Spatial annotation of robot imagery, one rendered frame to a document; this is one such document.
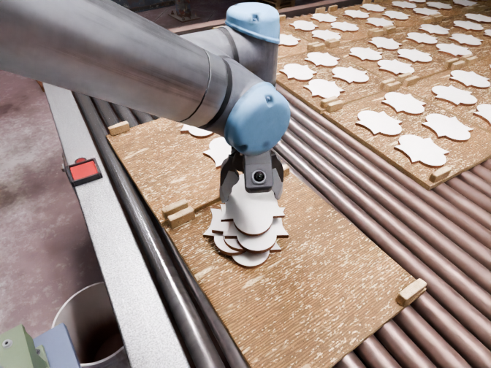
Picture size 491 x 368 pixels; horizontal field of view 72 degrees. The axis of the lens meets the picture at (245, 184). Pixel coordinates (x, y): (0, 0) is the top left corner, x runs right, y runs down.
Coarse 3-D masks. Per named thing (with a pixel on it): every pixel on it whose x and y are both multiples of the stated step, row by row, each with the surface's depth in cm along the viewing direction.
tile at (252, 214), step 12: (240, 180) 71; (240, 192) 70; (228, 204) 68; (240, 204) 68; (252, 204) 68; (264, 204) 68; (276, 204) 68; (228, 216) 66; (240, 216) 66; (252, 216) 66; (264, 216) 66; (276, 216) 67; (240, 228) 65; (252, 228) 65; (264, 228) 65
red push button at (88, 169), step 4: (80, 164) 91; (84, 164) 91; (88, 164) 91; (92, 164) 91; (72, 168) 89; (76, 168) 89; (80, 168) 89; (84, 168) 89; (88, 168) 89; (92, 168) 89; (72, 172) 88; (76, 172) 88; (80, 172) 88; (84, 172) 88; (88, 172) 88; (92, 172) 88; (96, 172) 88; (72, 176) 87; (76, 176) 87; (80, 176) 87; (84, 176) 87
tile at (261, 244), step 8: (280, 208) 72; (232, 224) 68; (272, 224) 68; (280, 224) 68; (232, 232) 67; (272, 232) 67; (280, 232) 67; (240, 240) 65; (248, 240) 65; (256, 240) 65; (264, 240) 65; (272, 240) 65; (248, 248) 64; (256, 248) 64; (264, 248) 64
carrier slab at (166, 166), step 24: (168, 120) 105; (120, 144) 96; (144, 144) 96; (168, 144) 96; (192, 144) 96; (144, 168) 88; (168, 168) 88; (192, 168) 88; (144, 192) 82; (168, 192) 82; (192, 192) 82; (216, 192) 82
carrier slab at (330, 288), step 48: (288, 192) 82; (192, 240) 71; (288, 240) 71; (336, 240) 71; (240, 288) 63; (288, 288) 63; (336, 288) 63; (384, 288) 63; (240, 336) 56; (288, 336) 56; (336, 336) 56
